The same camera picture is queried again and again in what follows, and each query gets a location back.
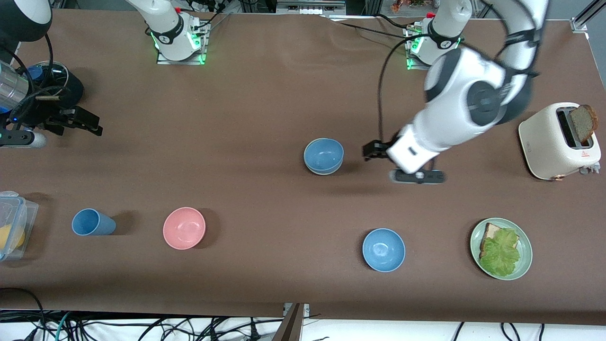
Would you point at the pink bowl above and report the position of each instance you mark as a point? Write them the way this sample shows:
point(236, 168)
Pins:
point(184, 228)

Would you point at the white toast slice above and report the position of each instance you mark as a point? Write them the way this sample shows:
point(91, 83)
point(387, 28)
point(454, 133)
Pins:
point(492, 230)

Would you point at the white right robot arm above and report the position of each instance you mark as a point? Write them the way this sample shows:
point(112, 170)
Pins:
point(165, 23)

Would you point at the grey equipment box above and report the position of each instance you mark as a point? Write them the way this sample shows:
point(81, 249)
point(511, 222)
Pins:
point(307, 7)

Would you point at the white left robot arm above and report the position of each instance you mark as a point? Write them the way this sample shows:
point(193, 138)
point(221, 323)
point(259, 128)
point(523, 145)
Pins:
point(450, 80)

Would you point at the small metal bracket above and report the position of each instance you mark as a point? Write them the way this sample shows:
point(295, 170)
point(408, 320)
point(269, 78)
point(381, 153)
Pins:
point(307, 309)

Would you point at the pale green bowl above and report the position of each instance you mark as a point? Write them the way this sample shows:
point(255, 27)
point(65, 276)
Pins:
point(324, 174)

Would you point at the brown table cover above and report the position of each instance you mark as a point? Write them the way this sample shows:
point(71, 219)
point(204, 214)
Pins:
point(265, 94)

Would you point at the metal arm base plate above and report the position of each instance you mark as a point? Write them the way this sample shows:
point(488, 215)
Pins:
point(419, 66)
point(182, 62)

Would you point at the blue bowl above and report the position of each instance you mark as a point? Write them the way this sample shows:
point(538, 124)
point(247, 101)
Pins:
point(383, 250)
point(324, 155)

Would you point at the dark angled post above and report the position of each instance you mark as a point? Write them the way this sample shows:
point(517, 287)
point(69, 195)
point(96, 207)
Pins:
point(291, 327)

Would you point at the aluminium frame corner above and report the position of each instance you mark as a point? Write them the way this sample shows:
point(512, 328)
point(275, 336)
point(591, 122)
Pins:
point(580, 23)

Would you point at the glass lid blue knob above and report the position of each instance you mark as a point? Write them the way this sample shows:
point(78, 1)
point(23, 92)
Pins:
point(59, 76)

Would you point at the yellow fruit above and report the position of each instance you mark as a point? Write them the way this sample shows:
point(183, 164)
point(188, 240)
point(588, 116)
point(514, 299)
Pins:
point(9, 237)

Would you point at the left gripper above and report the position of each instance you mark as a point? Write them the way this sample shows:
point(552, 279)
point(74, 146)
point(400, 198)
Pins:
point(378, 149)

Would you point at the brown bread slice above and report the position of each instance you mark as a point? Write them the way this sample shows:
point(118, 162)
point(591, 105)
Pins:
point(583, 122)

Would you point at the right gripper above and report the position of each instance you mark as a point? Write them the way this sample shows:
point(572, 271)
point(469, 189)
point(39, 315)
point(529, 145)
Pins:
point(65, 93)

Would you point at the blue cup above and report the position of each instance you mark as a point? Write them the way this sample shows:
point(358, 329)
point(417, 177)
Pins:
point(92, 222)

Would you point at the pale green plate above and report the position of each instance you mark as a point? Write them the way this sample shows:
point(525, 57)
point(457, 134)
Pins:
point(525, 253)

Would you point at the green lettuce leaf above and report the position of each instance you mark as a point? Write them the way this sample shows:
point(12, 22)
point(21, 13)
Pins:
point(502, 253)

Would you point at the clear plastic container blue lid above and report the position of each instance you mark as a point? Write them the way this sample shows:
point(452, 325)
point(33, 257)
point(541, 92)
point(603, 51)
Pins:
point(29, 213)

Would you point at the cream white toaster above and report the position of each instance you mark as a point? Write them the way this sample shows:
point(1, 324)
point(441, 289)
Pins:
point(544, 142)

